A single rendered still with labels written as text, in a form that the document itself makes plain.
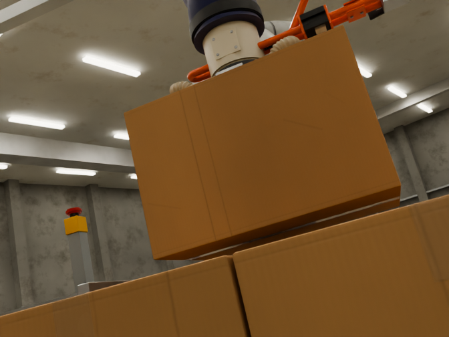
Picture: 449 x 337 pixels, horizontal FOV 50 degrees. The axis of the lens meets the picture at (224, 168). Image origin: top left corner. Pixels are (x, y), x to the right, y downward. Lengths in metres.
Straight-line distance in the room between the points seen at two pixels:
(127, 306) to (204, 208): 0.64
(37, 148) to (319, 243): 9.86
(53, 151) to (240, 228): 9.41
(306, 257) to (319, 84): 0.72
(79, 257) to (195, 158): 1.06
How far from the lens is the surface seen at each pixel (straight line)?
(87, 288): 1.11
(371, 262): 0.47
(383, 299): 0.47
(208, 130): 1.18
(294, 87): 1.15
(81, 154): 10.78
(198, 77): 1.49
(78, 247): 2.13
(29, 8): 4.39
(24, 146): 10.12
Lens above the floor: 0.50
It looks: 16 degrees up
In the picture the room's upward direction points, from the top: 14 degrees counter-clockwise
